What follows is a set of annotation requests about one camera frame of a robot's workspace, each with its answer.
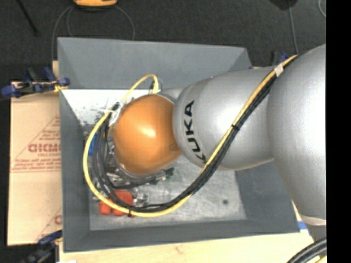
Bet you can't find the orange plastic object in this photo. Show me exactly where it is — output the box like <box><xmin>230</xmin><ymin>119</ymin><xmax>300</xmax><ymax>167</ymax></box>
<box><xmin>98</xmin><ymin>190</ymin><xmax>136</xmax><ymax>218</ymax></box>

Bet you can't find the blue object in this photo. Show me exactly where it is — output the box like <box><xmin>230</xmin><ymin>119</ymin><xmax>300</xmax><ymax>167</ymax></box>
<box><xmin>89</xmin><ymin>132</ymin><xmax>99</xmax><ymax>155</ymax></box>

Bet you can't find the brown cardboard board red print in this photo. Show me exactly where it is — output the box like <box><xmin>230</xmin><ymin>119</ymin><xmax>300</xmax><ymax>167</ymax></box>
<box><xmin>6</xmin><ymin>60</ymin><xmax>64</xmax><ymax>247</ymax></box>

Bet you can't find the grey metal bin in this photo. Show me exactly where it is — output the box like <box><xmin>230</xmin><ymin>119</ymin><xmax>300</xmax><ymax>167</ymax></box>
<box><xmin>56</xmin><ymin>37</ymin><xmax>301</xmax><ymax>252</ymax></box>

